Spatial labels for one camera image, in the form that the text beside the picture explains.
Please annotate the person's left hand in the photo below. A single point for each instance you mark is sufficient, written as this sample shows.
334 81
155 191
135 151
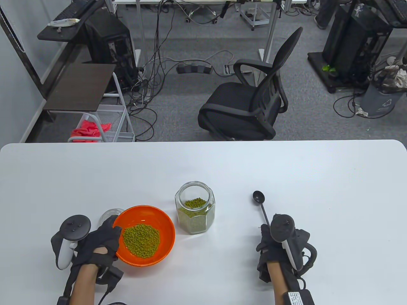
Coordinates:
98 241

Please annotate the person's right hand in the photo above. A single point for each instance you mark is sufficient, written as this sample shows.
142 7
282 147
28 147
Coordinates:
270 251

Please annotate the glass jar lid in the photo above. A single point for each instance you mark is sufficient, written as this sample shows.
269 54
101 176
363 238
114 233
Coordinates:
108 214

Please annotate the pile of mung beans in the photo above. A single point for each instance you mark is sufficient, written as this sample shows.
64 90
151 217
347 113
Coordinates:
141 240
195 219

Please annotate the black measuring scoop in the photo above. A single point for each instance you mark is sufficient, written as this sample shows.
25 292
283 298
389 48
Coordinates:
259 197

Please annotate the orange bowl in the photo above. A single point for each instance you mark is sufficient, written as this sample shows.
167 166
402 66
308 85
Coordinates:
165 222

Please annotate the person's left forearm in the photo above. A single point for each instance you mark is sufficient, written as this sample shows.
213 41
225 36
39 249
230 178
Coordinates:
82 286

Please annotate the person's right forearm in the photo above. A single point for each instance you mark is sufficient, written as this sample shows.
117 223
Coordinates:
279 282

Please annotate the black and white controller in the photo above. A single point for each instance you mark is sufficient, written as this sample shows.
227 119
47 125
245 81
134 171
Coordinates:
74 227
283 228

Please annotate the black box with white label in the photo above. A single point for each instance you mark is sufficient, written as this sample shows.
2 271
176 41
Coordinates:
63 300
297 298

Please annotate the clear glass jar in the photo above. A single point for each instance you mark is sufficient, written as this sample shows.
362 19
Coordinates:
182 190

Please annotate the red cloth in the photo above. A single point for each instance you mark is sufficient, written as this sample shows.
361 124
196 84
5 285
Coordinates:
89 127

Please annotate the black office chair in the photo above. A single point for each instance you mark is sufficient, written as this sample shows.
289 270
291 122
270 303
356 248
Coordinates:
235 105

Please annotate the dark wooden side table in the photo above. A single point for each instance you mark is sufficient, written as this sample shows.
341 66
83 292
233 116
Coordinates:
79 85

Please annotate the crumpled white paper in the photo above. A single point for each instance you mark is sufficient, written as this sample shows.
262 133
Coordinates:
362 111

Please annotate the grey floor socket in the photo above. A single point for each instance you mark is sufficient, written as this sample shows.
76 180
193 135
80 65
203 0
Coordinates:
227 70

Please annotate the grey trash bin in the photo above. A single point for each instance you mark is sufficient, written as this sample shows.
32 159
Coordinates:
381 101

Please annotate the small green object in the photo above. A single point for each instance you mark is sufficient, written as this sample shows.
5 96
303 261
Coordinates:
327 67

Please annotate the black rolling platform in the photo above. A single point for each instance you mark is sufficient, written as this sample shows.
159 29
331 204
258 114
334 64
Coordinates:
316 62

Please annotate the black power strip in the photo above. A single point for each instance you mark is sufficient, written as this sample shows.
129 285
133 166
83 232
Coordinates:
194 68

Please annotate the black computer tower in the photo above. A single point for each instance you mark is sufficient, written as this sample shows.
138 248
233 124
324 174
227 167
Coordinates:
349 38
108 41

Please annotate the black shelf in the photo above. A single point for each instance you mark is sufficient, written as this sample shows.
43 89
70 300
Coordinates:
57 33
391 12

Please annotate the white packet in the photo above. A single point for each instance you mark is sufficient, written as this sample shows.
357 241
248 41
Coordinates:
63 22

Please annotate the white rolling stand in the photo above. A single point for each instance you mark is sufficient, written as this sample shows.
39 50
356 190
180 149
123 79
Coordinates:
254 19

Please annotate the black keyboard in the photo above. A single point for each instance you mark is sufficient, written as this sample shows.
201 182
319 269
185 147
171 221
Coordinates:
74 8

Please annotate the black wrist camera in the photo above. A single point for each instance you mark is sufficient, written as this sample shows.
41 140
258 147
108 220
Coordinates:
111 276
263 270

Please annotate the black wall post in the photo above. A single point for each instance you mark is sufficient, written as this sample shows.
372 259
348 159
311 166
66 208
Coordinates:
24 54

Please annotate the white desk frame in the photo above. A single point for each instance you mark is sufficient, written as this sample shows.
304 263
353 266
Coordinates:
141 31

